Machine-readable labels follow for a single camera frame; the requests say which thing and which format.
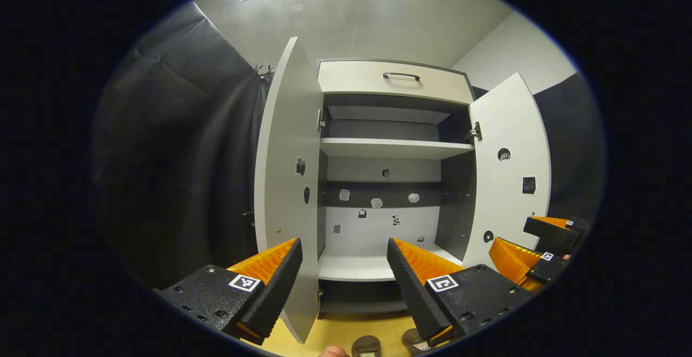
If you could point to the brown fuzzy shoe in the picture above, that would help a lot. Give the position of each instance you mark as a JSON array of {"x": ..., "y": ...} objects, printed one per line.
[
  {"x": 366, "y": 347},
  {"x": 415, "y": 341}
]

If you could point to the white cabinet shelf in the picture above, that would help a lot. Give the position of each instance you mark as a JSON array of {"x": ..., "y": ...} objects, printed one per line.
[{"x": 389, "y": 148}]

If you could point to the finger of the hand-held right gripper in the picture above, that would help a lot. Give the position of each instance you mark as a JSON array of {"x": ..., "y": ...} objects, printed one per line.
[
  {"x": 513, "y": 259},
  {"x": 551, "y": 232}
]

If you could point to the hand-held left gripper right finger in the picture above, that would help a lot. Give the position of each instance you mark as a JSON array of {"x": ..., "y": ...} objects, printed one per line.
[{"x": 413, "y": 297}]

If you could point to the white cabinet drawer front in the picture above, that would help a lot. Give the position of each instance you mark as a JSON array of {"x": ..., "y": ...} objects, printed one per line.
[{"x": 351, "y": 78}]

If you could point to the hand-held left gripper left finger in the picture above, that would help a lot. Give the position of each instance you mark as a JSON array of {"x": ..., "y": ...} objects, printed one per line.
[{"x": 278, "y": 292}]

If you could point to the black spring clip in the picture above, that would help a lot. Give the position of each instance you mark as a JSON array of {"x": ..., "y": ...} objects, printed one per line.
[
  {"x": 268, "y": 71},
  {"x": 259, "y": 68}
]

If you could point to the white shoe cabinet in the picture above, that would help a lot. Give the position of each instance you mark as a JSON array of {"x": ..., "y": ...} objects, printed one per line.
[{"x": 378, "y": 232}]

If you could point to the metal door hinge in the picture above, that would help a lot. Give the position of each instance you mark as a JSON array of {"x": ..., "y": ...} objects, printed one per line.
[
  {"x": 474, "y": 132},
  {"x": 321, "y": 120}
]

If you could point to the white headphone-sticker cabinet door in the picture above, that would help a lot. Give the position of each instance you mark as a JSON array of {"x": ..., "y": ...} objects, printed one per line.
[{"x": 511, "y": 211}]

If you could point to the white camera-sticker cabinet door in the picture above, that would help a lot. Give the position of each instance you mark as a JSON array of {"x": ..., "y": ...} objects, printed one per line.
[{"x": 284, "y": 184}]

